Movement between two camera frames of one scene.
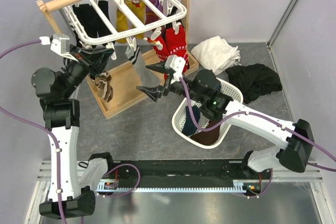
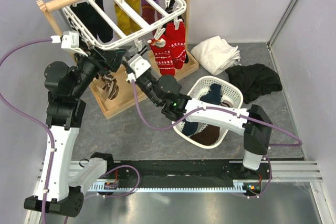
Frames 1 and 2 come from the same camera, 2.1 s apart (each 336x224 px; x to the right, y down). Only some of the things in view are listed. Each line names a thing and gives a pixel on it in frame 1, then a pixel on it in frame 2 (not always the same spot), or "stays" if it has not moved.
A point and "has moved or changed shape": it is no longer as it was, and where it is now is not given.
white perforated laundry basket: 179,117 stays
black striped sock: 171,12 to 169,9
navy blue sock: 189,126 stays
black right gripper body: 176,86 to 143,80
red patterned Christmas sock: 176,44 has moved or changed shape
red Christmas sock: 160,47 stays
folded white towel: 217,54 stays
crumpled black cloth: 254,80 stays
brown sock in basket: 209,137 stays
